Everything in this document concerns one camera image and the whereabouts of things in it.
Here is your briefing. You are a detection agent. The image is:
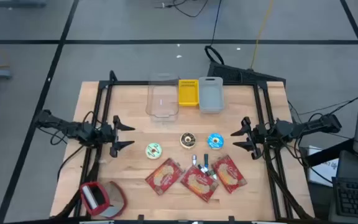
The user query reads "cream round object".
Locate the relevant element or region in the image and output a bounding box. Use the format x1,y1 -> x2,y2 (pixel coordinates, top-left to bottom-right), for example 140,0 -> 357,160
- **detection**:
180,132 -> 197,149

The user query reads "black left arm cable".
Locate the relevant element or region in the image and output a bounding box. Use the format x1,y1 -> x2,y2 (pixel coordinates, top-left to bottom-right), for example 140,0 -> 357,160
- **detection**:
57,143 -> 86,182

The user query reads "blue frosted donut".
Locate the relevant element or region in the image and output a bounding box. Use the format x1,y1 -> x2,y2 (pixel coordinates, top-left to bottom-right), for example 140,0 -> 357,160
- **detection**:
207,133 -> 225,150

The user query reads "white cylinder roll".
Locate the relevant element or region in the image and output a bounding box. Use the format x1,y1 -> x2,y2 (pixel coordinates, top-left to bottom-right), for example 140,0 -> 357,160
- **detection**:
82,185 -> 99,210

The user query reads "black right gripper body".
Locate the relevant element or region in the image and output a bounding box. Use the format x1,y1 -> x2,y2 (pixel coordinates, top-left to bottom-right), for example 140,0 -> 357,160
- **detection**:
242,116 -> 277,161

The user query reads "light grey plastic bin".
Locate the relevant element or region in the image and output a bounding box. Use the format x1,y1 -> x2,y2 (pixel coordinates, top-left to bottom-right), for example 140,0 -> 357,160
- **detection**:
198,77 -> 225,114

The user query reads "clear plastic bin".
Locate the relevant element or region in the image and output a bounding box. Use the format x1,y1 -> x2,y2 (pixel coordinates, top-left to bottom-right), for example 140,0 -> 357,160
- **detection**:
145,73 -> 180,122

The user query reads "black hanging cable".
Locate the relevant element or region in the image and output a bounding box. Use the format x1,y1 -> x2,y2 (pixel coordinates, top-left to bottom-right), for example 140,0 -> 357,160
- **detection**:
209,0 -> 223,47

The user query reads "white paper sheet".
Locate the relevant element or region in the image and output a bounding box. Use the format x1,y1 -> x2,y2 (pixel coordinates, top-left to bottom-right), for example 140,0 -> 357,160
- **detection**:
308,145 -> 340,187

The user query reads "red popcorn packet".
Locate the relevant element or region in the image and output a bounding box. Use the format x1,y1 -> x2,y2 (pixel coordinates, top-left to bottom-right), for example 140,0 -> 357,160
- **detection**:
180,164 -> 219,203
212,154 -> 248,194
144,157 -> 185,196

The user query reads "black strap loop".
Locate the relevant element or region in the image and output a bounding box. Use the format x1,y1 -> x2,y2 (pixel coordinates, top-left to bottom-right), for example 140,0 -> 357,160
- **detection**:
204,45 -> 226,65

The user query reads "yellow hanging cable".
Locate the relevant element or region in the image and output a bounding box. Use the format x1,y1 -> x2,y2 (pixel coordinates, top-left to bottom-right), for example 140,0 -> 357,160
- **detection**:
249,0 -> 275,70

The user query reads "grey side desk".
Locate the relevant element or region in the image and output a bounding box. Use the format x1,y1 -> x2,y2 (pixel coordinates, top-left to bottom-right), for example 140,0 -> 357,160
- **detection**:
328,149 -> 358,224

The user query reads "black metal table frame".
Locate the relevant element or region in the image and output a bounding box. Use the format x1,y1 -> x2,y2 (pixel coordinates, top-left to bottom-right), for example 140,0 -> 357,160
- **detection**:
53,70 -> 315,222

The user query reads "black floor cable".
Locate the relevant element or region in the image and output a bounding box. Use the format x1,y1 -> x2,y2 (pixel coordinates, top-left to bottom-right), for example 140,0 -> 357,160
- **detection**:
154,0 -> 209,18

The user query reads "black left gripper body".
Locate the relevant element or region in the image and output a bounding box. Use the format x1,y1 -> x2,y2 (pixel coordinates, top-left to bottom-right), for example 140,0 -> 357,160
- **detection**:
99,114 -> 120,158

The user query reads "yellow plastic basket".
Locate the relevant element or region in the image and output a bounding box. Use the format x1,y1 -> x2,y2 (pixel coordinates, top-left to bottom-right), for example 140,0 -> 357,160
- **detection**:
178,79 -> 200,107

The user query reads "black keyboard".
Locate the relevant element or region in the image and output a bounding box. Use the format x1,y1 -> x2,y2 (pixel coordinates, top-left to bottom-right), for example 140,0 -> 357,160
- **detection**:
333,177 -> 358,220

